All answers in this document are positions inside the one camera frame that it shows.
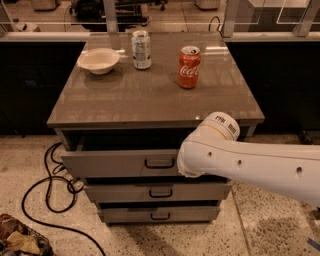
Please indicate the grey middle drawer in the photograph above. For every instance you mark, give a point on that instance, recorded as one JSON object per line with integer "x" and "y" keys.
{"x": 154, "y": 192}

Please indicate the red coca-cola can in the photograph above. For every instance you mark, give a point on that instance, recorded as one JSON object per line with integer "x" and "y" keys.
{"x": 189, "y": 64}

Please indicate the grey drawer cabinet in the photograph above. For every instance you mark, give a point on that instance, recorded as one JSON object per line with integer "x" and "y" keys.
{"x": 130, "y": 109}

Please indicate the grey drawer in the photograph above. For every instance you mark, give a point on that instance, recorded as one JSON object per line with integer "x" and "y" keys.
{"x": 122, "y": 163}
{"x": 159, "y": 215}
{"x": 154, "y": 192}

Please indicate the white bowl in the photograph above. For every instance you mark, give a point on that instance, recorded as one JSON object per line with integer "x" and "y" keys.
{"x": 98, "y": 61}

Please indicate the grey top drawer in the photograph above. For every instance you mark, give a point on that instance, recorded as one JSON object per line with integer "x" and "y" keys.
{"x": 122, "y": 163}

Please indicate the silver soda can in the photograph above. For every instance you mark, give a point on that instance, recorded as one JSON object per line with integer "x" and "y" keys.
{"x": 141, "y": 49}

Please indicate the metal window frame post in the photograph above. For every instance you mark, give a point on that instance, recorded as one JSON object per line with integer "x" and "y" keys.
{"x": 111, "y": 16}

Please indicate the grey bottom drawer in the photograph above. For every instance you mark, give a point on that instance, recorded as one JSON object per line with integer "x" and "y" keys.
{"x": 159, "y": 215}

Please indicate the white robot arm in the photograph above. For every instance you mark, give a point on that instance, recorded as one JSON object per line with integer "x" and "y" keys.
{"x": 213, "y": 148}

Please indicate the basket with cloths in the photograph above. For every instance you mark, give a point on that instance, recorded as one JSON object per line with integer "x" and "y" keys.
{"x": 17, "y": 239}

